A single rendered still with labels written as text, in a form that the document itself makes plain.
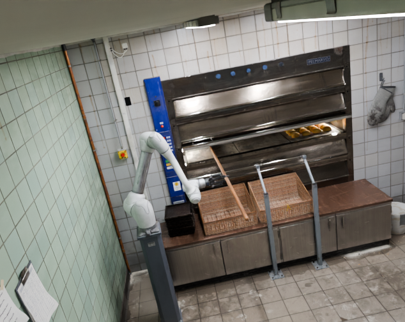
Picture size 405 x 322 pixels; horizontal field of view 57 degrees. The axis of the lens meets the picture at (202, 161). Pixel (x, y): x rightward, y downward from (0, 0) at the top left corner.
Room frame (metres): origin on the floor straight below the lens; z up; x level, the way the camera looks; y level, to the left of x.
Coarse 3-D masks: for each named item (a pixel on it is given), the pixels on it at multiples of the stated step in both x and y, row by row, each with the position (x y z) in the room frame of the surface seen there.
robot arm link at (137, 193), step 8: (144, 136) 3.11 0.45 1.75; (144, 144) 3.08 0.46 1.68; (144, 152) 3.08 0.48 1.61; (152, 152) 3.10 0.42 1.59; (144, 160) 3.06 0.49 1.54; (144, 168) 3.05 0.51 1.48; (136, 176) 3.04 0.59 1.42; (144, 176) 3.04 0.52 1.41; (136, 184) 3.01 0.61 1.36; (144, 184) 3.04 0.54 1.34; (136, 192) 2.99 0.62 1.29; (128, 200) 2.97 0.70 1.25; (136, 200) 2.94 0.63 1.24; (128, 208) 2.92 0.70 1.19
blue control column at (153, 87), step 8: (144, 80) 3.69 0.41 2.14; (152, 80) 3.69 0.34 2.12; (160, 80) 3.70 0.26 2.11; (152, 88) 3.69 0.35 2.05; (160, 88) 3.70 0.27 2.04; (152, 96) 3.69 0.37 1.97; (160, 96) 3.70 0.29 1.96; (152, 104) 3.69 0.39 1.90; (160, 104) 3.69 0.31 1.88; (152, 112) 3.69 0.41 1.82; (160, 112) 3.69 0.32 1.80; (160, 120) 3.69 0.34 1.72; (160, 128) 3.69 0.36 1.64; (168, 128) 3.70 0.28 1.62; (168, 176) 3.69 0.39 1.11; (176, 176) 3.70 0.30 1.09; (168, 184) 3.69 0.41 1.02; (176, 192) 3.69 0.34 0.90; (184, 192) 3.73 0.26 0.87; (176, 200) 3.69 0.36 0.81; (184, 200) 3.70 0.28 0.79
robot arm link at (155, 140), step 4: (152, 132) 3.02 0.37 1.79; (156, 132) 3.01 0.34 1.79; (152, 136) 2.98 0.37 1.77; (156, 136) 2.98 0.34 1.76; (160, 136) 3.00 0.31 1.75; (148, 140) 3.04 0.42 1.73; (152, 140) 2.98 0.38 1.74; (156, 140) 2.97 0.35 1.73; (160, 140) 2.98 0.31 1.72; (164, 140) 3.01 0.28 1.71; (148, 144) 3.05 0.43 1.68; (152, 144) 3.01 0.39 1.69; (156, 144) 2.97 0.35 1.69; (160, 144) 2.97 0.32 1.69; (164, 144) 2.99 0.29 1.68; (156, 148) 2.99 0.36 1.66; (160, 148) 2.98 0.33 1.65; (164, 148) 2.99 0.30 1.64; (168, 148) 3.01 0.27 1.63; (160, 152) 3.00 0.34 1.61
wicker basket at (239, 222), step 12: (204, 192) 3.70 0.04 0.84; (216, 192) 3.70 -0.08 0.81; (228, 192) 3.70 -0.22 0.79; (240, 192) 3.71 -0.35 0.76; (204, 204) 3.66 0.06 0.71; (216, 204) 3.67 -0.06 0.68; (252, 204) 3.38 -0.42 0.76; (204, 216) 3.63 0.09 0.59; (216, 216) 3.59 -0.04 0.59; (228, 216) 3.54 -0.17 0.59; (240, 216) 3.26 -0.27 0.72; (252, 216) 3.27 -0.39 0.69; (204, 228) 3.23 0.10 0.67; (216, 228) 3.25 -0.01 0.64; (228, 228) 3.29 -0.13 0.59
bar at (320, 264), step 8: (280, 160) 3.41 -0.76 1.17; (288, 160) 3.41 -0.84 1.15; (304, 160) 3.41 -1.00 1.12; (240, 168) 3.39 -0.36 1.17; (248, 168) 3.39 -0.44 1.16; (256, 168) 3.39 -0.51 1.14; (200, 176) 3.37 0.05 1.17; (208, 176) 3.37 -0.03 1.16; (312, 184) 3.20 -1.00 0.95; (264, 192) 3.20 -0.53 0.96; (312, 192) 3.22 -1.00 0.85; (264, 200) 3.18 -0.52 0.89; (272, 232) 3.17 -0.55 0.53; (320, 232) 3.20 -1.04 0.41; (272, 240) 3.17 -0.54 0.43; (320, 240) 3.20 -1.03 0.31; (272, 248) 3.17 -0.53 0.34; (320, 248) 3.19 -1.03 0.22; (272, 256) 3.17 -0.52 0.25; (320, 256) 3.19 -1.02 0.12; (320, 264) 3.19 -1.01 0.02; (272, 272) 3.22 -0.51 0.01; (280, 272) 3.20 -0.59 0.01
